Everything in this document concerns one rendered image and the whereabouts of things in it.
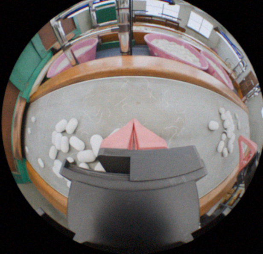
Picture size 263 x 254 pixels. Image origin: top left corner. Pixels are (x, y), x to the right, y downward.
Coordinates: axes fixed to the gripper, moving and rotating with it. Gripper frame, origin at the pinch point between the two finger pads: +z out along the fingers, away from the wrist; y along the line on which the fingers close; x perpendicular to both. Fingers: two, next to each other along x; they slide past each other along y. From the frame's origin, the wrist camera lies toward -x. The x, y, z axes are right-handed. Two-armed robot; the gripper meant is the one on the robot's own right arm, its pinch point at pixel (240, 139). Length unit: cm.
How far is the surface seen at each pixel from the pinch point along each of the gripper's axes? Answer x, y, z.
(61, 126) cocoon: 1.4, 37.9, 6.8
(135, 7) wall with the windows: -379, 16, 345
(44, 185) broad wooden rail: 15, 53, -8
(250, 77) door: -175, -452, 80
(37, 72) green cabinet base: -22, 81, 27
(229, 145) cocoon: 5.5, -4.0, 2.8
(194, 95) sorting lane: -2.1, 10.0, 14.1
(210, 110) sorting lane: 0.0, 4.9, 11.5
